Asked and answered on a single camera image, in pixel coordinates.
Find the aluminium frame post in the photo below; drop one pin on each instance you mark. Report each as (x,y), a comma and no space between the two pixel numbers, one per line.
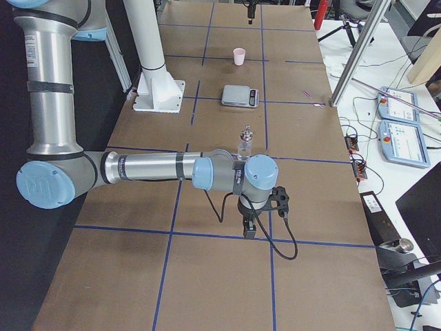
(377,12)

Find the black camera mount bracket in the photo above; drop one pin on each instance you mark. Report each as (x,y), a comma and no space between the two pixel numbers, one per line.
(280,201)

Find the red cylinder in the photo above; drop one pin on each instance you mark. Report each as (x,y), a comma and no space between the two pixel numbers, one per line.
(320,14)

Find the pink plastic cup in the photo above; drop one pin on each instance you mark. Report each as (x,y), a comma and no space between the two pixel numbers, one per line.
(239,56)

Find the black box with label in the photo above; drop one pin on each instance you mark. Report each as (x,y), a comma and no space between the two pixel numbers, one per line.
(381,228)

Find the blue teach pendant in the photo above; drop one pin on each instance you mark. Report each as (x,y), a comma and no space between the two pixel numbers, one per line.
(392,109)
(403,143)

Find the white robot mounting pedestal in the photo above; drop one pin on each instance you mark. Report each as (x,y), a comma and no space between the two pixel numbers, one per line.
(157,91)

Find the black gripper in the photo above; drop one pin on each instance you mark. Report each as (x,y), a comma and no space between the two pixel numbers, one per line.
(250,13)
(247,212)

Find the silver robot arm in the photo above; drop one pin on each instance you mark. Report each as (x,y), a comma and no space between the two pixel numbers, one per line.
(59,170)

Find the far blue teach pendant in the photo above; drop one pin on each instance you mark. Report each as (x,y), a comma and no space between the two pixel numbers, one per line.
(392,109)

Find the silver digital kitchen scale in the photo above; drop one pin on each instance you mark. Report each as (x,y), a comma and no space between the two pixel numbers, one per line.
(240,96)

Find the black tripod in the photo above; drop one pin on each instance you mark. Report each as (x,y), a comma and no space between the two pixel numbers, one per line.
(348,24)

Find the near blue teach pendant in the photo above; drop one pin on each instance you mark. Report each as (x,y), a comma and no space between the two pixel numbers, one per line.
(403,143)

